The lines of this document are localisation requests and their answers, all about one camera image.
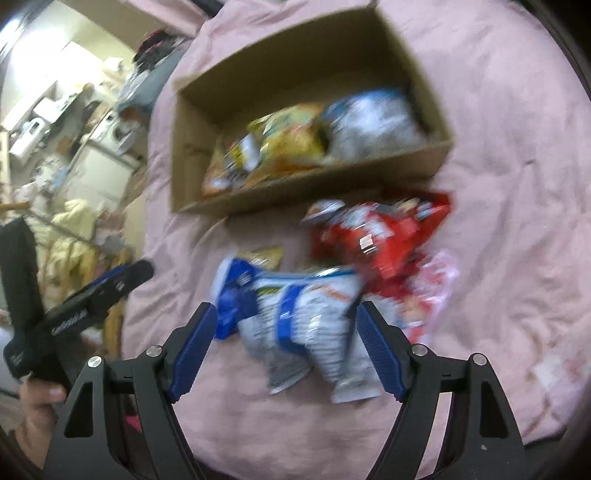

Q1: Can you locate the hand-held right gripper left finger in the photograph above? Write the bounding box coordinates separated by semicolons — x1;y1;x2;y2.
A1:
44;301;219;480

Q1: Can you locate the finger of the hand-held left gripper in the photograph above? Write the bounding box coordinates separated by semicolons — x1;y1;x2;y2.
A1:
95;260;154;306

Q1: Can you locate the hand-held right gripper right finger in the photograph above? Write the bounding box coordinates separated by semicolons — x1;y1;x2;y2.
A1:
355;300;529;480

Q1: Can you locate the blue white snack bag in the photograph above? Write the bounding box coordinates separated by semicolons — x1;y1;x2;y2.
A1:
213;256;385;405

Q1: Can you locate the pink white snack bag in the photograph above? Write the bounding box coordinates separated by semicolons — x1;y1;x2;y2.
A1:
392;250;461;345

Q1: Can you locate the cardboard box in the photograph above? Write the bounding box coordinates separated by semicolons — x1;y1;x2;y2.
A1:
170;0;455;215

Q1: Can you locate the person's left hand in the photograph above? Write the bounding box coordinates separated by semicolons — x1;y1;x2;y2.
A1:
14;381;71;462

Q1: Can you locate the yellow garment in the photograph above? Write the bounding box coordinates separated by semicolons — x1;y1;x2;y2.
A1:
45;198;99;298

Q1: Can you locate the red snack bag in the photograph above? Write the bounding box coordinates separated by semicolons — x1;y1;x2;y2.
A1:
302;191;452;288

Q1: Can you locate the small yellow green packet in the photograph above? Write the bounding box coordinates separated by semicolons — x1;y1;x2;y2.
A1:
242;246;285;273

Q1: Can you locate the orange snack packet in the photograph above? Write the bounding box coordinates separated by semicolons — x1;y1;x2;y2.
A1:
201;138;254;198

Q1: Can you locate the white washing machine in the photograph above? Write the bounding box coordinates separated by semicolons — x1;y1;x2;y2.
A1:
88;111;140;158

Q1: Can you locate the pink blanket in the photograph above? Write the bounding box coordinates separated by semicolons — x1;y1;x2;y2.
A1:
119;0;591;480

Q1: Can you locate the yellow snack bag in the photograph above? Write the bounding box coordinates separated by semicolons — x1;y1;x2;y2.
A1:
247;102;329;178

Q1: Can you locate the silver blue snack bag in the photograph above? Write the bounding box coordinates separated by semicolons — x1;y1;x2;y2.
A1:
320;88;428;165

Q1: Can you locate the dark clothes pile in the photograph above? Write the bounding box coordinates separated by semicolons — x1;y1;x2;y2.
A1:
134;29;192;63

